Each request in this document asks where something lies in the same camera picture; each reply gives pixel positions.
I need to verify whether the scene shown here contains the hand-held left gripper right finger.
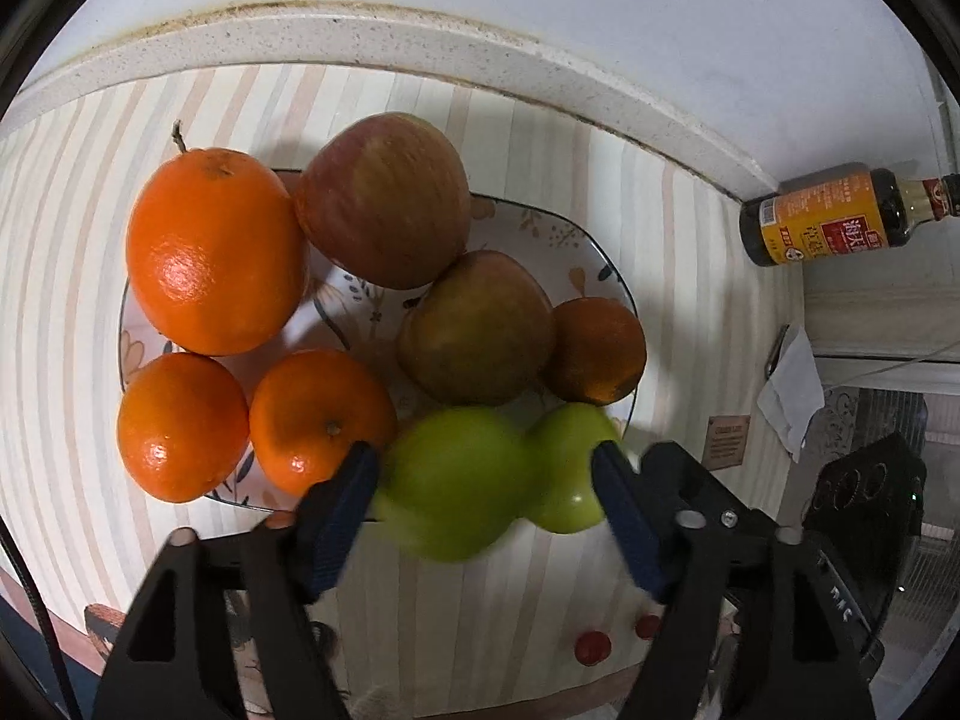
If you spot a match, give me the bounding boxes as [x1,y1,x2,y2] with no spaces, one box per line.
[591,441,878,720]

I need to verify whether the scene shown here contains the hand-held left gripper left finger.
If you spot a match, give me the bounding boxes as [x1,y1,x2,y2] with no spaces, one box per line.
[94,441,380,720]

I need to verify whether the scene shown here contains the green apple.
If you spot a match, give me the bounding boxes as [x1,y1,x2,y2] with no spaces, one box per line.
[371,406,545,562]
[521,403,623,535]

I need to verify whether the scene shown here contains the small orange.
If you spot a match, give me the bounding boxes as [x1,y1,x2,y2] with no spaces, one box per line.
[116,352,251,503]
[249,349,398,497]

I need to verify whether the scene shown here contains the dark brownish orange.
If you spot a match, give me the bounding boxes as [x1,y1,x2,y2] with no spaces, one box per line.
[538,298,647,406]

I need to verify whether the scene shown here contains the floral ceramic plate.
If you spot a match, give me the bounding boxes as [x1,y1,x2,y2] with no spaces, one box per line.
[116,169,638,515]

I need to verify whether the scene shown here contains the brownish green pear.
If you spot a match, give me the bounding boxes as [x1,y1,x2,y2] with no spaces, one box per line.
[396,250,557,407]

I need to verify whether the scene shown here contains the large orange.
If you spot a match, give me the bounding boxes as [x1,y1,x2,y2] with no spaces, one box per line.
[126,120,310,357]

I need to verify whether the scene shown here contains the red apple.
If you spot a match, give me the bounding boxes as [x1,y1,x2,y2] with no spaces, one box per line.
[292,111,473,291]

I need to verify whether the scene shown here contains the patterned glass door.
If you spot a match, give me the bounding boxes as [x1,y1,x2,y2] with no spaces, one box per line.
[806,270,960,691]

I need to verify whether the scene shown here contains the small brown card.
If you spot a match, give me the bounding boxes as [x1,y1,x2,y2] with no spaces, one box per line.
[705,414,752,470]

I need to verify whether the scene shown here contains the white folded cloth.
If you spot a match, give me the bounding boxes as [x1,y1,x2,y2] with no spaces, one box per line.
[756,326,826,464]

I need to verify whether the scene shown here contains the dark sauce bottle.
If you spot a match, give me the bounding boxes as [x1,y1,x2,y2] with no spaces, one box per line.
[739,169,960,269]

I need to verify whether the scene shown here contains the striped cat-print tablecloth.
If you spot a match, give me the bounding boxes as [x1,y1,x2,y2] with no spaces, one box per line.
[0,64,807,720]

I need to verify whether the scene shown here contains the white cable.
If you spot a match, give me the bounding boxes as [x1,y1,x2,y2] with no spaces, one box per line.
[817,341,960,391]

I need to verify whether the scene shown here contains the black cable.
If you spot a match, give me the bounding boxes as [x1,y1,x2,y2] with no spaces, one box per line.
[0,517,85,720]

